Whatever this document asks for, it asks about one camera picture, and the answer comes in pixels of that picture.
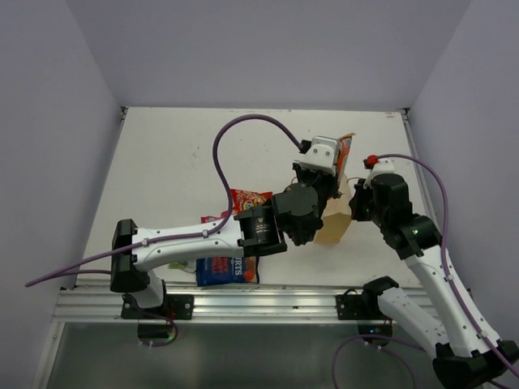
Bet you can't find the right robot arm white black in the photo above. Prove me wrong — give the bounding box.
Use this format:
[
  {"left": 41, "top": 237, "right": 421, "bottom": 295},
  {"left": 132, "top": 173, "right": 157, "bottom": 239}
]
[{"left": 350, "top": 173, "right": 518, "bottom": 388}]

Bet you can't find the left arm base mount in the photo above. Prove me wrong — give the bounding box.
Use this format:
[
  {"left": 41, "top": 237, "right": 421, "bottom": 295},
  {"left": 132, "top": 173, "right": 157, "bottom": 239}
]
[{"left": 120, "top": 294, "right": 195, "bottom": 343}]

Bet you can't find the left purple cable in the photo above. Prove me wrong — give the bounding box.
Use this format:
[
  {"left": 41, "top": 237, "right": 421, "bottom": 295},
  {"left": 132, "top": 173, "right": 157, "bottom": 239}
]
[{"left": 25, "top": 114, "right": 303, "bottom": 288}]

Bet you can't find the red mixed nuts packet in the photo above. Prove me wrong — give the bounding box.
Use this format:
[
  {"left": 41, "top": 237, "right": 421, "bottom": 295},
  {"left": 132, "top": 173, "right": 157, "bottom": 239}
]
[{"left": 230, "top": 189, "right": 272, "bottom": 215}]

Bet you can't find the purple cable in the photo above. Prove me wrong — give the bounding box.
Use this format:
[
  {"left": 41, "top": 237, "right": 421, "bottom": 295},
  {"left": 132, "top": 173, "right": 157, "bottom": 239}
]
[
  {"left": 25, "top": 114, "right": 303, "bottom": 288},
  {"left": 332, "top": 152, "right": 519, "bottom": 389}
]

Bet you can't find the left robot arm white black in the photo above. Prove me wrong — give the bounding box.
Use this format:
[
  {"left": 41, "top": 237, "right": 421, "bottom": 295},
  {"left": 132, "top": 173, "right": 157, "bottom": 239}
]
[{"left": 110, "top": 161, "right": 344, "bottom": 320}]

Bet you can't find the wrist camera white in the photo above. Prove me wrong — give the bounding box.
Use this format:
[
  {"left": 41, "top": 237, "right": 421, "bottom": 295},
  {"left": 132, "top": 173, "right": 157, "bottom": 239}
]
[
  {"left": 363, "top": 158, "right": 395, "bottom": 188},
  {"left": 297, "top": 136, "right": 341, "bottom": 177}
]

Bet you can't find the brown paper bag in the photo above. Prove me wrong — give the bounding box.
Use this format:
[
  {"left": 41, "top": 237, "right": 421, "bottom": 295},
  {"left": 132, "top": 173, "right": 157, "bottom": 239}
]
[{"left": 288, "top": 172, "right": 352, "bottom": 248}]

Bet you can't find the aluminium mounting rail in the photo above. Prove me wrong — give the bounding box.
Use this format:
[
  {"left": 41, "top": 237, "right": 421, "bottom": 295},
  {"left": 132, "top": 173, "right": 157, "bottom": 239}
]
[{"left": 52, "top": 285, "right": 447, "bottom": 325}]

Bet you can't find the blue Burts chips bag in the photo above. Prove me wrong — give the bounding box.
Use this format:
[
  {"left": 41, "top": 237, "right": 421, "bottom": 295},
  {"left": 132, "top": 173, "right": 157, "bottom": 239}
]
[{"left": 195, "top": 257, "right": 260, "bottom": 287}]

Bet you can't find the green honey mints packet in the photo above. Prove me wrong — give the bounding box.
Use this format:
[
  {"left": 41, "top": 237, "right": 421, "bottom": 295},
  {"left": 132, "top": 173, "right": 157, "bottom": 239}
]
[{"left": 168, "top": 260, "right": 196, "bottom": 274}]

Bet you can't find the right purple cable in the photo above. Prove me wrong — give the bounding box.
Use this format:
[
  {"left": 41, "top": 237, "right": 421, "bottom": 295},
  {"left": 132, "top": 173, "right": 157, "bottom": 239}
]
[{"left": 332, "top": 152, "right": 519, "bottom": 389}]

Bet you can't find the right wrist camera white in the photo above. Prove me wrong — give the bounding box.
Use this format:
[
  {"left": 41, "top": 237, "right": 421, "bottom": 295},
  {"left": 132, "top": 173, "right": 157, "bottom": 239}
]
[{"left": 363, "top": 158, "right": 395, "bottom": 188}]

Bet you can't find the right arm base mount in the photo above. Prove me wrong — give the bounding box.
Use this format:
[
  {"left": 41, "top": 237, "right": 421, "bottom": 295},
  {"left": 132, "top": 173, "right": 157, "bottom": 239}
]
[{"left": 335, "top": 289, "right": 393, "bottom": 339}]

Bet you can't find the pink candy packet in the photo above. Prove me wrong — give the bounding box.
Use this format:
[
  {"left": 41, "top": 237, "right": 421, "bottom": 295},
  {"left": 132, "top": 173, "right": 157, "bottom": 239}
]
[{"left": 200, "top": 211, "right": 227, "bottom": 224}]

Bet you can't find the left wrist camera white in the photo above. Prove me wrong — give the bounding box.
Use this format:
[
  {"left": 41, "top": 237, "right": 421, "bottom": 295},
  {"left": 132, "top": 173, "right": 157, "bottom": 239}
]
[{"left": 297, "top": 136, "right": 341, "bottom": 177}]

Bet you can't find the red cable connector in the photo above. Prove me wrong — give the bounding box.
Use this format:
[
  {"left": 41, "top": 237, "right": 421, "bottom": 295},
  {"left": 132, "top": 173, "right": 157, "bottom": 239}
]
[{"left": 363, "top": 155, "right": 379, "bottom": 169}]

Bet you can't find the orange snack packet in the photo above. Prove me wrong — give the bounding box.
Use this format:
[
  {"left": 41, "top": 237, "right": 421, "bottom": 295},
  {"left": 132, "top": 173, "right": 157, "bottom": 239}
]
[{"left": 337, "top": 133, "right": 355, "bottom": 181}]

